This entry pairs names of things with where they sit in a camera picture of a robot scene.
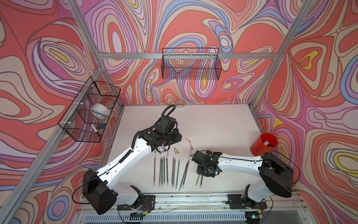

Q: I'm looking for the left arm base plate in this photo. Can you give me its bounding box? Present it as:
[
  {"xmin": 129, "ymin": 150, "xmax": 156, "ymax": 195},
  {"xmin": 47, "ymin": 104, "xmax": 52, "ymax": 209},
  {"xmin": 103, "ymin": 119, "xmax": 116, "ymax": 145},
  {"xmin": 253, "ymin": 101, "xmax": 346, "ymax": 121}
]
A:
[{"xmin": 117, "ymin": 195, "xmax": 156, "ymax": 212}]

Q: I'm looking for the red plastic cup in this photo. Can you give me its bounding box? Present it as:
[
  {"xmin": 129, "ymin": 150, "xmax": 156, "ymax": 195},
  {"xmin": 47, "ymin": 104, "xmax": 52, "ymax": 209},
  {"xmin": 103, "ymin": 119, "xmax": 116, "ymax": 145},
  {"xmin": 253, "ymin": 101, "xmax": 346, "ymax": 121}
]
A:
[{"xmin": 250, "ymin": 133, "xmax": 278, "ymax": 156}]

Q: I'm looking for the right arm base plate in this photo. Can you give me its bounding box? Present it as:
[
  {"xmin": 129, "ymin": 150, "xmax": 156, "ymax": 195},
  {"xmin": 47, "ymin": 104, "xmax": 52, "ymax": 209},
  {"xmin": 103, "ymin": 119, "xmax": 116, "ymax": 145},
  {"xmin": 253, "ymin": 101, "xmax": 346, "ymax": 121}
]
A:
[{"xmin": 225, "ymin": 194, "xmax": 267, "ymax": 211}]

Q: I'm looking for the wall wire basket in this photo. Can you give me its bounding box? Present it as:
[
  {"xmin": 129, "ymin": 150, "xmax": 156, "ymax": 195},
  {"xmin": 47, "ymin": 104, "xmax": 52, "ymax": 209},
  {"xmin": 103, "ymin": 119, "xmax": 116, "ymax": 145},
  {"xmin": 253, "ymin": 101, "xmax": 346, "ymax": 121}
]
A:
[
  {"xmin": 58, "ymin": 77, "xmax": 121, "ymax": 143},
  {"xmin": 161, "ymin": 47, "xmax": 222, "ymax": 80}
]

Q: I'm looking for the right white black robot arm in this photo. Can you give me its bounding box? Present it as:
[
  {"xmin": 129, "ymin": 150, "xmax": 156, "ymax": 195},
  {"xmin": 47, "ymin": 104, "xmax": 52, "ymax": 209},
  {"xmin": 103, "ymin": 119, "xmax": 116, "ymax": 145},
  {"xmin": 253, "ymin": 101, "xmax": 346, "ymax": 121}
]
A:
[{"xmin": 192, "ymin": 151, "xmax": 294, "ymax": 204}]

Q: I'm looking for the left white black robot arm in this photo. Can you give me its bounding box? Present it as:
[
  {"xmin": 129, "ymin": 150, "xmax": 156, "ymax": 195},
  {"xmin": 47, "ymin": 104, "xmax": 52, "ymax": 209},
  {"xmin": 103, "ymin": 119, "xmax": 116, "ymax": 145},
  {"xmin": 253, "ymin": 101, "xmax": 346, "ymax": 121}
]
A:
[{"xmin": 78, "ymin": 105, "xmax": 182, "ymax": 215}]

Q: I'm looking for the bundle of coloured pencils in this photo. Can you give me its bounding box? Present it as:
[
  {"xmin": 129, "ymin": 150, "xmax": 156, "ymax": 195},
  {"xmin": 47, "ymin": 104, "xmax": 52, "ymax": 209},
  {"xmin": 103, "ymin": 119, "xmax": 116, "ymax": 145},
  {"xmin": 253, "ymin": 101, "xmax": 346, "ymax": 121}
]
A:
[{"xmin": 179, "ymin": 161, "xmax": 189, "ymax": 191}]

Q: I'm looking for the green pencil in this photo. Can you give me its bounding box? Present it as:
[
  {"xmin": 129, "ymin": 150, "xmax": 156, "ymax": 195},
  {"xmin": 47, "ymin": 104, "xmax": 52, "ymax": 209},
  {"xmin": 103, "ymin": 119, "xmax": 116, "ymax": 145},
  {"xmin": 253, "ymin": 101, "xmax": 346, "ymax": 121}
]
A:
[
  {"xmin": 175, "ymin": 159, "xmax": 180, "ymax": 189},
  {"xmin": 172, "ymin": 157, "xmax": 176, "ymax": 188},
  {"xmin": 158, "ymin": 157, "xmax": 162, "ymax": 187}
]

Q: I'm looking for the white tape roll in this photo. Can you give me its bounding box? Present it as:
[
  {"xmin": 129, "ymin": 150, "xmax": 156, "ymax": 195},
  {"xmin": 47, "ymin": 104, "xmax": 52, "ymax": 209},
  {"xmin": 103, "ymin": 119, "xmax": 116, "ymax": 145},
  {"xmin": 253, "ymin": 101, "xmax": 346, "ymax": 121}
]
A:
[{"xmin": 89, "ymin": 103, "xmax": 111, "ymax": 117}]

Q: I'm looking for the back wall wire basket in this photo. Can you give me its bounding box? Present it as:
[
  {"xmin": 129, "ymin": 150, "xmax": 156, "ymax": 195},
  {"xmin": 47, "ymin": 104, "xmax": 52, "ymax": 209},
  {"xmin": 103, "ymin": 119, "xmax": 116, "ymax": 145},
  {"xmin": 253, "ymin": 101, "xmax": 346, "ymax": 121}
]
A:
[{"xmin": 161, "ymin": 47, "xmax": 222, "ymax": 80}]

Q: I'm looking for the left wall wire basket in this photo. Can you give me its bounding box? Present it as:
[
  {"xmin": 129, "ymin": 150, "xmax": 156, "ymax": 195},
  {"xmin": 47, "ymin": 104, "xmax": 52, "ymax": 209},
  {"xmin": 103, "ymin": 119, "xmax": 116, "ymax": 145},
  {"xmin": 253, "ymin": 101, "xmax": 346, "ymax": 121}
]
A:
[{"xmin": 58, "ymin": 77, "xmax": 121, "ymax": 143}]

